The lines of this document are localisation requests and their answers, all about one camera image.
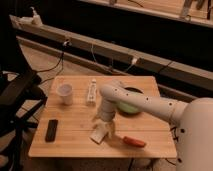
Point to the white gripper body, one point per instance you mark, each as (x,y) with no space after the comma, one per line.
(96,118)

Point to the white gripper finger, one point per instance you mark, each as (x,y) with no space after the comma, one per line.
(96,125)
(111,130)

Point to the white sponge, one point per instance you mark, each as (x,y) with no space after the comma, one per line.
(98,134)

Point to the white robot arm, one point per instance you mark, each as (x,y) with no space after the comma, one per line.
(194,120)

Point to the white ceramic cup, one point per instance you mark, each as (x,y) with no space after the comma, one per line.
(64,91)

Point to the white tube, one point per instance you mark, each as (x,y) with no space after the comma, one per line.
(91,94)

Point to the green bowl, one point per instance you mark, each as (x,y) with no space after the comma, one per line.
(127,109)

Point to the red sausage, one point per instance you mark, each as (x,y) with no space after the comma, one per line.
(134,142)

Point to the black remote control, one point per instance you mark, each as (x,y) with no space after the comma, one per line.
(51,130)

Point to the black chair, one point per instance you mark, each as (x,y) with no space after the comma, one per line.
(23,87)

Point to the grey metal rail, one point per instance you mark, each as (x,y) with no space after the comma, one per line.
(183,74)

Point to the white bottle on rail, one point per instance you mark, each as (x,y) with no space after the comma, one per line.
(35,19)

